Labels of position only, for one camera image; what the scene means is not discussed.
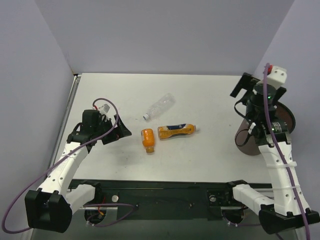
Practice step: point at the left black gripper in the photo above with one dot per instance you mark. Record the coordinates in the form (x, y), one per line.
(110, 133)

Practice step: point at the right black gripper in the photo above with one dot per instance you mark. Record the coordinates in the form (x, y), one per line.
(240, 85)

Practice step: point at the orange bottle navy label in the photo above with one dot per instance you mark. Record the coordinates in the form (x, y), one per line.
(170, 131)

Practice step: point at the clear plastic bottle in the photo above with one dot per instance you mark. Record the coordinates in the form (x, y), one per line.
(159, 107)

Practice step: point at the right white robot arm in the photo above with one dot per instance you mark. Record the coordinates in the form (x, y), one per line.
(288, 209)

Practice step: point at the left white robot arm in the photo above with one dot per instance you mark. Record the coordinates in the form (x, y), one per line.
(55, 187)

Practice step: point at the brown round bin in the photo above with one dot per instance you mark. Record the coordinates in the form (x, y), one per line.
(247, 144)

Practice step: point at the short orange juice bottle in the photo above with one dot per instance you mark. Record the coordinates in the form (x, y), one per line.
(148, 140)

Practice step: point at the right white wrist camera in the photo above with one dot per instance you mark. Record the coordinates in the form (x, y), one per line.
(276, 76)

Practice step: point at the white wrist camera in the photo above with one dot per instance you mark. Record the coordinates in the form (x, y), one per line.
(104, 109)
(276, 76)

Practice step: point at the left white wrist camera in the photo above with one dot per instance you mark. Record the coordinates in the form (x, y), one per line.
(104, 109)

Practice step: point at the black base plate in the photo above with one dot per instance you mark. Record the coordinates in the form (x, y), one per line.
(164, 200)

